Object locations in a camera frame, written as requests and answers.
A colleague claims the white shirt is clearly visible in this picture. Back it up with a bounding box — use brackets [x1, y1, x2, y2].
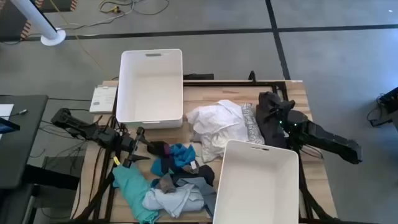
[185, 99, 249, 163]

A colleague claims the slate blue sweatshirt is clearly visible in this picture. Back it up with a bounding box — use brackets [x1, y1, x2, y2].
[177, 176, 218, 218]

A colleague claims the tablet screen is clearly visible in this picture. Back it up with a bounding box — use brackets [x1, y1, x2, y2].
[0, 118, 21, 133]

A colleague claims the dark grey garment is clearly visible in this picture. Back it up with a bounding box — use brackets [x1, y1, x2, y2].
[256, 91, 296, 149]

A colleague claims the white paper sheet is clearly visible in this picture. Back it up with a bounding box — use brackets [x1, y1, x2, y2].
[0, 103, 15, 119]

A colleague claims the pale blue-grey garment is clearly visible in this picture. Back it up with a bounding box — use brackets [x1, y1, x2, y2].
[142, 182, 206, 218]

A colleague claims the teal shirt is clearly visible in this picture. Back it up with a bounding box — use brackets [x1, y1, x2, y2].
[111, 163, 160, 224]

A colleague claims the small grey-brown cloth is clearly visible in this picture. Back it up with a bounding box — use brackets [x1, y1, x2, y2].
[154, 173, 177, 194]

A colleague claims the bright blue cloth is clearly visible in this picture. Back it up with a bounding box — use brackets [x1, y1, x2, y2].
[150, 142, 197, 177]

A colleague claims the black metal table frame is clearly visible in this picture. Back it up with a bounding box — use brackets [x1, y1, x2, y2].
[73, 70, 338, 224]

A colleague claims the black mat with hazard stripes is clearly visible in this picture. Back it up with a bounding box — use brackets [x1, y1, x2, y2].
[34, 0, 78, 13]
[0, 0, 34, 42]

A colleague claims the white perforated plastic bin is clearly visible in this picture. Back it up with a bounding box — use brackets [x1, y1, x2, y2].
[212, 139, 300, 224]
[116, 48, 184, 129]

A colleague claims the grey patterned white cloth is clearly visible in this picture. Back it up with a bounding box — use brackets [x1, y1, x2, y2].
[241, 103, 266, 146]

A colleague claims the black side desk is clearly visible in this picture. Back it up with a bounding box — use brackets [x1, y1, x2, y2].
[0, 94, 81, 191]

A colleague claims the dark navy knit garment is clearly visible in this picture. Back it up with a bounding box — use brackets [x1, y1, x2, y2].
[172, 164, 216, 187]

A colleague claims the grey cloth with white label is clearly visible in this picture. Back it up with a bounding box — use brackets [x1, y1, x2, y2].
[182, 160, 200, 175]

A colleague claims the grey floor cable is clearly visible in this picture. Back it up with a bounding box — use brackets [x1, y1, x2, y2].
[58, 0, 170, 31]

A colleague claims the black equipment with cables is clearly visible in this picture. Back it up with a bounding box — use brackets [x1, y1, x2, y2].
[366, 86, 398, 128]

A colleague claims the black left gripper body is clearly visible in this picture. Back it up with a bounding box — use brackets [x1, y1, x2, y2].
[119, 126, 146, 167]

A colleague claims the silver plug cable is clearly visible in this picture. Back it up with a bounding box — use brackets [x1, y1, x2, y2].
[9, 108, 29, 118]

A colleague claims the dark navy purple cloth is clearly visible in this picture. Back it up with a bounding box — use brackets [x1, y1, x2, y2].
[160, 144, 175, 175]

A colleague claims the yellow floor cable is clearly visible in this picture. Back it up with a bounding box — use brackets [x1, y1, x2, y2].
[49, 0, 137, 75]

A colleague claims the black cable bundle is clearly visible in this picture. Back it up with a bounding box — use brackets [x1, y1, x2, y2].
[29, 107, 129, 162]

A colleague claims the white paper booklet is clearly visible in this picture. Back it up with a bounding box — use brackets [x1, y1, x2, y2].
[89, 85, 118, 114]

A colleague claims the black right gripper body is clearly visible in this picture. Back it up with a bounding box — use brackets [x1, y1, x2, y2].
[270, 99, 296, 133]

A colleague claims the white pole stand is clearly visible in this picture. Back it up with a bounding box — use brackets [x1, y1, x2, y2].
[9, 0, 67, 47]

